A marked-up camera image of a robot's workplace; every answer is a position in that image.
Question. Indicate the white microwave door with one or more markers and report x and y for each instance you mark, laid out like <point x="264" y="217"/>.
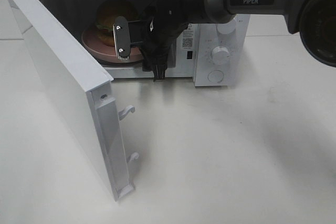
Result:
<point x="81" y="90"/>

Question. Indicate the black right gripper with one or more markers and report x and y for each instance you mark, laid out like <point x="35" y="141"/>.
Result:
<point x="162" y="23"/>

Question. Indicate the round white door release button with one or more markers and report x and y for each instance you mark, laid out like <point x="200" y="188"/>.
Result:
<point x="216" y="76"/>

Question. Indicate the white microwave knob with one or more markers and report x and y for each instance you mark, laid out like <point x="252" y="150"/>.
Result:
<point x="226" y="28"/>
<point x="220" y="55"/>

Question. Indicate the white warning label sticker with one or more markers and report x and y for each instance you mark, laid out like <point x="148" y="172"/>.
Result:
<point x="188" y="37"/>

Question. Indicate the pink round plate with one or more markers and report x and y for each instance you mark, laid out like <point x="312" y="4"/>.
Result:
<point x="104" y="53"/>

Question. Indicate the burger with lettuce and cheese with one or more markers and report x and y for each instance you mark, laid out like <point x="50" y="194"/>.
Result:
<point x="106" y="14"/>

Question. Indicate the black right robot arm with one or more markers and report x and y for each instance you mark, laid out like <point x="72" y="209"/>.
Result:
<point x="313" y="20"/>

